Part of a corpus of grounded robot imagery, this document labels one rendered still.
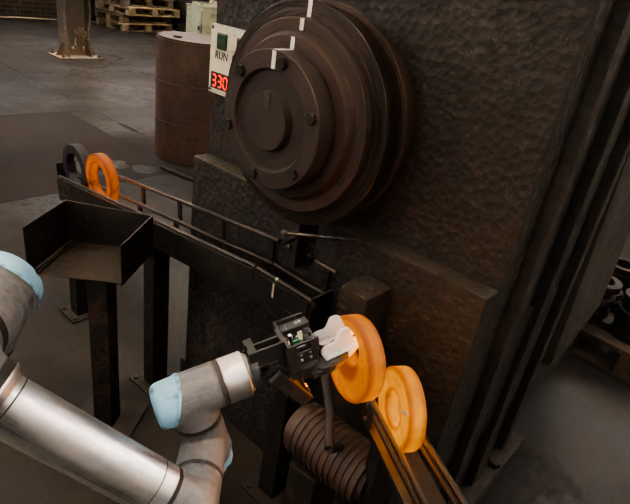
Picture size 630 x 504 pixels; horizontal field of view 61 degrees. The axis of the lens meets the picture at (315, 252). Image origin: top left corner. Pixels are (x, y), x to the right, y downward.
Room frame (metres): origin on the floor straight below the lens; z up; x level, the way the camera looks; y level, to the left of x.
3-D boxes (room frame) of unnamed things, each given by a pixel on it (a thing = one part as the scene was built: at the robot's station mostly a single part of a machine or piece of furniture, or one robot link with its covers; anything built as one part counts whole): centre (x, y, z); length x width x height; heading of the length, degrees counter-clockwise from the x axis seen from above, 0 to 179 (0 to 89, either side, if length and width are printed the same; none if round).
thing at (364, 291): (1.05, -0.13, 0.68); 0.11 x 0.08 x 0.24; 142
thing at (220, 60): (1.48, 0.26, 1.15); 0.26 x 0.02 x 0.18; 52
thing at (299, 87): (1.11, 0.13, 1.11); 0.28 x 0.06 x 0.28; 52
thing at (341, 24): (1.18, 0.07, 1.11); 0.47 x 0.06 x 0.47; 52
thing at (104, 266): (1.30, 0.61, 0.36); 0.26 x 0.20 x 0.72; 87
